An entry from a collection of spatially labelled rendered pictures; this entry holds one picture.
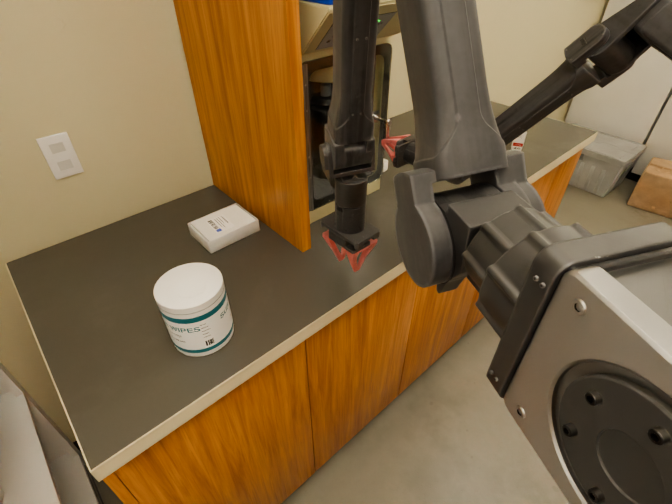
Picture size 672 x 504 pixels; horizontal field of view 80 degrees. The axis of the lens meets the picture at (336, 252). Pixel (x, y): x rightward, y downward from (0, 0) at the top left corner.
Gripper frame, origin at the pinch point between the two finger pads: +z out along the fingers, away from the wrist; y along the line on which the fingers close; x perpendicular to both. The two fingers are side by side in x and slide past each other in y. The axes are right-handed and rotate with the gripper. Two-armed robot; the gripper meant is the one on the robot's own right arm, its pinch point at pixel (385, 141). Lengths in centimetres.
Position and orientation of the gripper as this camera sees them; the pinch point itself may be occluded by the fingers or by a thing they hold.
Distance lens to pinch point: 121.4
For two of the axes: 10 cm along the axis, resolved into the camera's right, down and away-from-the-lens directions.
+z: -6.6, -4.8, 5.7
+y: -7.5, 4.2, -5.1
